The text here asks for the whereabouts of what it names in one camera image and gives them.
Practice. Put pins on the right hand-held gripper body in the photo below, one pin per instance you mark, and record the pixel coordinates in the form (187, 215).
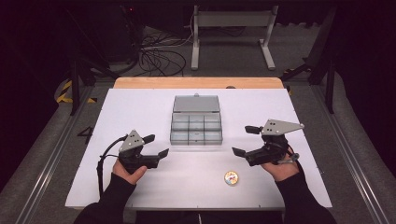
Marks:
(280, 127)

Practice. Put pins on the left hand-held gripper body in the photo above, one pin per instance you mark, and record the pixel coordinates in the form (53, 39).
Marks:
(132, 143)

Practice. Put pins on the round gold badge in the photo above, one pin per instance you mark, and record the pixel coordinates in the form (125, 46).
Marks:
(231, 178)

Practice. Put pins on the clear plastic compartment box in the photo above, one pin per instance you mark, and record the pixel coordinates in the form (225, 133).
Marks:
(196, 129)

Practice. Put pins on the person's left hand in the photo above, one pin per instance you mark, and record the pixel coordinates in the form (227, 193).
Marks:
(129, 175)

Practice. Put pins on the person's right hand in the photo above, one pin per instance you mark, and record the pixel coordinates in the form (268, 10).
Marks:
(281, 171)

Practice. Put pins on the black metal stand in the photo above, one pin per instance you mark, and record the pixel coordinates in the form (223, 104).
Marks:
(330, 87)
(74, 87)

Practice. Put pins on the black computer tower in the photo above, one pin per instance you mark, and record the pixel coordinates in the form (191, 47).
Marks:
(121, 34)

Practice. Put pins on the aluminium floor rail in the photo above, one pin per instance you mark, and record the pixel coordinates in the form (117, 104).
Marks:
(348, 155)
(53, 155)

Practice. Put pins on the grey metal stand frame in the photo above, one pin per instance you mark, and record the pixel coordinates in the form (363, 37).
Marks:
(233, 18)

